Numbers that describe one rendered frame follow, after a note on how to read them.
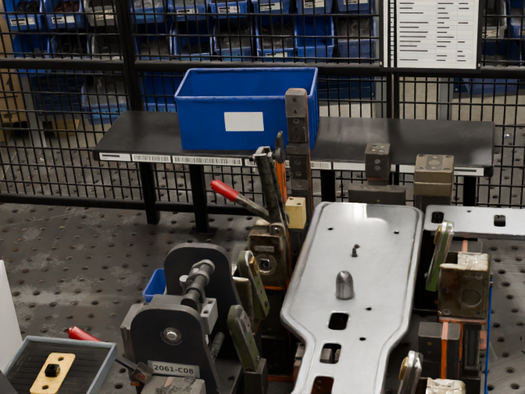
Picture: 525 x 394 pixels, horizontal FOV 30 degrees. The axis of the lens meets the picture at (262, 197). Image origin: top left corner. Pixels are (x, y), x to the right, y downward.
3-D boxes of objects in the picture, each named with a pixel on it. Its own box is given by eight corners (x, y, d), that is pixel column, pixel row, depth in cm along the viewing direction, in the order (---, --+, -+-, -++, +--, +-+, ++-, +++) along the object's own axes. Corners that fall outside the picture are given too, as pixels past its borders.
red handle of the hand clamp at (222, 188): (283, 227, 182) (211, 183, 181) (278, 235, 183) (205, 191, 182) (287, 215, 186) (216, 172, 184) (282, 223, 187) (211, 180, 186)
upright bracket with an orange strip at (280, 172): (294, 346, 210) (280, 137, 185) (287, 345, 210) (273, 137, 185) (296, 338, 212) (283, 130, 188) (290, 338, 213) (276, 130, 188)
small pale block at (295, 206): (310, 355, 207) (302, 206, 189) (294, 354, 208) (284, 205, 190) (313, 345, 210) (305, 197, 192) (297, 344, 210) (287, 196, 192)
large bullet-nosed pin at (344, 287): (352, 307, 173) (351, 276, 170) (334, 306, 174) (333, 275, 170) (355, 296, 176) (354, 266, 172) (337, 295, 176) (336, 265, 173)
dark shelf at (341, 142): (493, 178, 206) (494, 166, 205) (92, 162, 226) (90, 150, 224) (494, 132, 225) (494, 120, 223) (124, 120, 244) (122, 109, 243)
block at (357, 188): (404, 309, 219) (405, 191, 204) (351, 305, 221) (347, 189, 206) (405, 301, 221) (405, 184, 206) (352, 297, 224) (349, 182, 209)
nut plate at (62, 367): (55, 395, 131) (54, 388, 130) (29, 394, 132) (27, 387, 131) (76, 356, 138) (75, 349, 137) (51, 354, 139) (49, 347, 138)
